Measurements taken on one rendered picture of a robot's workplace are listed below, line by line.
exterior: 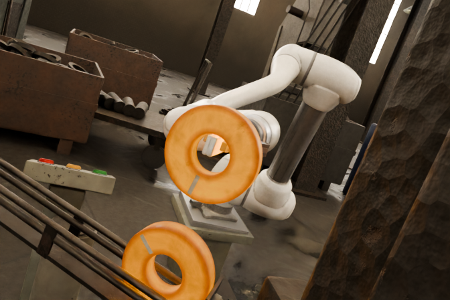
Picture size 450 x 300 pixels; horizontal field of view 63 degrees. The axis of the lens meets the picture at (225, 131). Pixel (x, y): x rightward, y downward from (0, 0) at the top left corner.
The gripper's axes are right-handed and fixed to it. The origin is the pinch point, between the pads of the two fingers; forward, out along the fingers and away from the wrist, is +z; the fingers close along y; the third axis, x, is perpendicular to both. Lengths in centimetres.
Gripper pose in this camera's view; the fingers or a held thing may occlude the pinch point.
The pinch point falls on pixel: (216, 143)
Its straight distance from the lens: 57.4
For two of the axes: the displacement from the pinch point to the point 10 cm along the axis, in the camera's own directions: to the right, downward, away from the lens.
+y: -9.0, -3.7, 2.5
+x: 3.4, -9.3, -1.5
